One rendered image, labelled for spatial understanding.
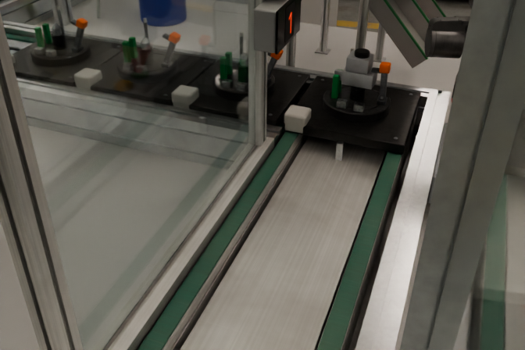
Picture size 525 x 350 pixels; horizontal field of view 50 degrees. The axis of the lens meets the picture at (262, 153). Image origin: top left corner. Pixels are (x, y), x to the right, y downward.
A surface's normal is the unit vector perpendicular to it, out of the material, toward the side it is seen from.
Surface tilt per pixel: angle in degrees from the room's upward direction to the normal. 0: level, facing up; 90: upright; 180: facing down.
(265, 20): 90
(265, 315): 0
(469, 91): 90
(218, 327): 0
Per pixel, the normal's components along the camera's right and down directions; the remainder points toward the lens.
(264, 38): -0.35, 0.50
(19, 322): 0.01, -0.84
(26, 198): 0.93, 0.20
